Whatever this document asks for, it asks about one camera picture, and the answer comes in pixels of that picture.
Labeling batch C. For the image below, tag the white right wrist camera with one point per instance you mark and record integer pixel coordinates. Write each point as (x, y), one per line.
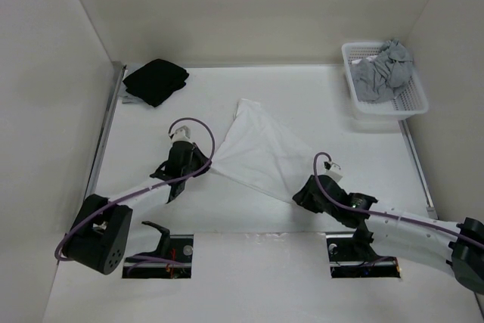
(333, 170)

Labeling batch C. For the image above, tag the white plastic basket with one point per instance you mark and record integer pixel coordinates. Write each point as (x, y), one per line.
(411, 102)

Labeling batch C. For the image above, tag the grey tank top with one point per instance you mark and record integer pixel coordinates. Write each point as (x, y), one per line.
(384, 77)

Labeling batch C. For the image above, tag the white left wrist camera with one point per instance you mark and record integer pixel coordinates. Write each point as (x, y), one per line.
(181, 134)

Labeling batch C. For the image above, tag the white tank top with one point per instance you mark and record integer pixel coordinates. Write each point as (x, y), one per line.
(263, 154)

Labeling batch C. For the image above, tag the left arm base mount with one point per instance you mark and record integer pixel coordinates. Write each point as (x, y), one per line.
(153, 252)

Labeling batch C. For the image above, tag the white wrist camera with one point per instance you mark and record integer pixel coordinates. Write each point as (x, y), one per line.
(181, 134)
(333, 170)

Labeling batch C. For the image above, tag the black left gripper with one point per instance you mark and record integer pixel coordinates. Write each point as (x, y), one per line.
(202, 159)

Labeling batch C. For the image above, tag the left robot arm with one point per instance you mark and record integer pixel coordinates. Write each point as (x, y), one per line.
(102, 234)

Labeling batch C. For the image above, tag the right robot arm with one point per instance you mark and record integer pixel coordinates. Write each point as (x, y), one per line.
(455, 248)

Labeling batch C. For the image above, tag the folded black tank top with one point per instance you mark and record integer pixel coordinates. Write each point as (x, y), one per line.
(156, 81)

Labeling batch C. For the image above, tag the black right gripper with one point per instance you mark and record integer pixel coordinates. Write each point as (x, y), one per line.
(303, 197)

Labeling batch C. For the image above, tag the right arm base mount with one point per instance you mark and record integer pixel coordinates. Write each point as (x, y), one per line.
(349, 259)

